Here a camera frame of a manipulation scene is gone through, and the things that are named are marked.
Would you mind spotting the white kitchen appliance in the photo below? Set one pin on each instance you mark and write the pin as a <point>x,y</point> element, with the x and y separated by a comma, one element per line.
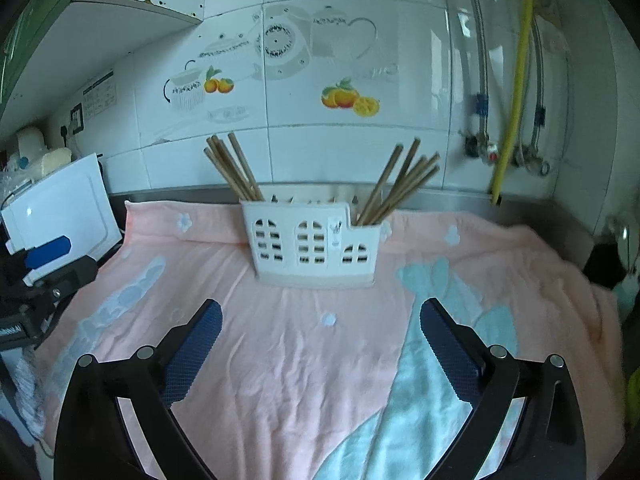
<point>30,141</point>

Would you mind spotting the white cutting board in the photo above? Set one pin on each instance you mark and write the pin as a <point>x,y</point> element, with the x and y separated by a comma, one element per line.
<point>65,200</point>

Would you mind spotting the white paper wall sticker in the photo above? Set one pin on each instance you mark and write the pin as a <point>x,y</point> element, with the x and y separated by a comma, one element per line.
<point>100,94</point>

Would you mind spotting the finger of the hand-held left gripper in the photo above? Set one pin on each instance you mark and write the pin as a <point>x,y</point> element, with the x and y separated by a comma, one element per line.
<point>72,275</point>
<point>47,252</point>

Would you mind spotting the white plastic chopstick holder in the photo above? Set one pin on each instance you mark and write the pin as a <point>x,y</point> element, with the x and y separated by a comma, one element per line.
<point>310,270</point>

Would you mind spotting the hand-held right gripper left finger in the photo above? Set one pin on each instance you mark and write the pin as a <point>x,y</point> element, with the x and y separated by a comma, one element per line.
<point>195,355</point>

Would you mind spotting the wall socket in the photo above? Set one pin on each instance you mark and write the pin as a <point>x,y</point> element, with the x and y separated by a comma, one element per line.
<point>76,117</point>

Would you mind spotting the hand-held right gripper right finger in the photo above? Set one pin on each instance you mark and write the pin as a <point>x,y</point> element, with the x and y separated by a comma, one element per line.
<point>450,355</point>

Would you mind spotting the bundle of wooden chopsticks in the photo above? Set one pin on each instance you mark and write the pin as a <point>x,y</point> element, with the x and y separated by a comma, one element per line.
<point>395,190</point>
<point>237,175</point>

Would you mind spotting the pink printed towel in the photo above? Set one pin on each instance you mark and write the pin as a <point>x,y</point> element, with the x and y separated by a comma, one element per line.
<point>300,360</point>

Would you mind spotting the wall cabinet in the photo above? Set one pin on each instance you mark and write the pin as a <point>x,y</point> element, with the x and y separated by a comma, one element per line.
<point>75,15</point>

